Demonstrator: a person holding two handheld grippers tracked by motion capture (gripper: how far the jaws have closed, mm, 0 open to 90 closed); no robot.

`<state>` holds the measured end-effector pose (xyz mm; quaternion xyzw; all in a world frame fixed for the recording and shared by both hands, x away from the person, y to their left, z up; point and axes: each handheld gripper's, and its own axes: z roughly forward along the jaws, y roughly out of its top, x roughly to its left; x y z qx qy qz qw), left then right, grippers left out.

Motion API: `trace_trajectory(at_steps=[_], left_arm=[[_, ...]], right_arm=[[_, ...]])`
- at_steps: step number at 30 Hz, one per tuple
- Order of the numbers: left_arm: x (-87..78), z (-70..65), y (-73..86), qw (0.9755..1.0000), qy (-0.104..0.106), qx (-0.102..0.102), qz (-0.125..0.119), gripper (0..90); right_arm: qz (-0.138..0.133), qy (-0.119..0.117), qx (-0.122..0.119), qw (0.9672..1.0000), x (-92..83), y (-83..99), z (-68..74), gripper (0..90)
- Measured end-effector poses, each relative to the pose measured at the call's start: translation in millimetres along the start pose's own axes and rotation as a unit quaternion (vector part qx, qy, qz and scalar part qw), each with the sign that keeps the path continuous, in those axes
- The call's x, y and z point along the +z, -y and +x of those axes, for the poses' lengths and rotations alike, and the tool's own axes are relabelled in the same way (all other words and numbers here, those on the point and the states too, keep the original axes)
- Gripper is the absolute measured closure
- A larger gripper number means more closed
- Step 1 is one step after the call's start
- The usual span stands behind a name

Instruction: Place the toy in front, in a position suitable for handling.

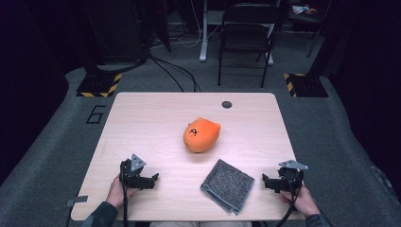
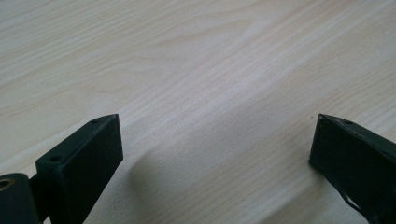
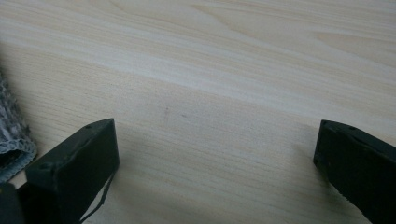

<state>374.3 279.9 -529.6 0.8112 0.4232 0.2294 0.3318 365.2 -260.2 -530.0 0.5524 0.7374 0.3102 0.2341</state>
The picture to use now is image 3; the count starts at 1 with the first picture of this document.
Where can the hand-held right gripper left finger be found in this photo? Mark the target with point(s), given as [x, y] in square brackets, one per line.
[71, 168]

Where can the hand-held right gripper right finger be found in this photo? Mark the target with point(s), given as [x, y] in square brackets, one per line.
[358, 161]

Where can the grey cloth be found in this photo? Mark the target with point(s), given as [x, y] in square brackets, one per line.
[12, 137]

